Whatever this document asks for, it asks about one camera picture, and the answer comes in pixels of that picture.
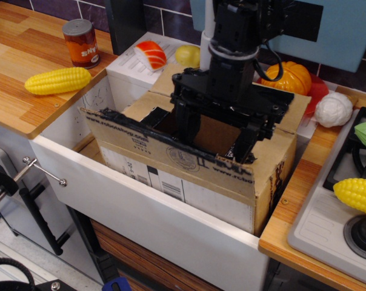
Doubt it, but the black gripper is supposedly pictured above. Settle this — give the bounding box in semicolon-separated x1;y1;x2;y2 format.
171;45;285;164

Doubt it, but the yellow toy corn left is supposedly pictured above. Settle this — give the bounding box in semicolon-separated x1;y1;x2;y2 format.
24;67;92;95

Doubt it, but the yellow toy corn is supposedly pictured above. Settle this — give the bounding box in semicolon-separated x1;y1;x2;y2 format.
333;178;366;214
24;67;92;95

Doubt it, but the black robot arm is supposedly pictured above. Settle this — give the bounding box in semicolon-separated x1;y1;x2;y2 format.
171;1;294;163

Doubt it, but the yellow toy corn right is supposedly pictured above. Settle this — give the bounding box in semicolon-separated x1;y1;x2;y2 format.
333;178;366;214

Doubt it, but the white toy garlic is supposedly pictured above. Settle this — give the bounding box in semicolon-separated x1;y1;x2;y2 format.
314;92;353;128

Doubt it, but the salmon sushi toy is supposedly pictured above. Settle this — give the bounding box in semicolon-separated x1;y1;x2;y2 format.
134;41;167;72

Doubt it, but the teal toy microwave panel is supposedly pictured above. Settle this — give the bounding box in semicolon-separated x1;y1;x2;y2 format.
190;1;366;81

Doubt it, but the white toy faucet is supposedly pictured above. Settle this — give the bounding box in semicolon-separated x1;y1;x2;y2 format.
200;0;215;71

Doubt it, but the black stove knob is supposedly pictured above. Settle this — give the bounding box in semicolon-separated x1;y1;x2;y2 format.
344;215;366;259

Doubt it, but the yellow toy potato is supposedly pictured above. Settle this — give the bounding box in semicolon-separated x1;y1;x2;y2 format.
175;45;201;68

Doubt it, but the black oven door handle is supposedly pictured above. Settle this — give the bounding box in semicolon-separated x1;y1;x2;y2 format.
19;188;63;255

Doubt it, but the orange toy pumpkin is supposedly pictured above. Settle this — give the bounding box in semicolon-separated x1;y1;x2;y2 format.
261;61;312;96

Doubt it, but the red plate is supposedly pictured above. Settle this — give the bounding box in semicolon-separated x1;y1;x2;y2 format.
304;74;329;115

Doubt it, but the brown cardboard box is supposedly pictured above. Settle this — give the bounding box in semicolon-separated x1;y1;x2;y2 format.
81;64;310;235

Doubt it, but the silver metal clamp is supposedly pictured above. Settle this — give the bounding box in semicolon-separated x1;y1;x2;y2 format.
0;156;67;202

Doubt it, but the white toy sink basin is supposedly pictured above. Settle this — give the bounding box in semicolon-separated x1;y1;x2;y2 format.
29;31;318;291

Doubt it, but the brown toy beans can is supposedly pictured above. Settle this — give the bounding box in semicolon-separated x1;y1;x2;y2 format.
62;19;100;69

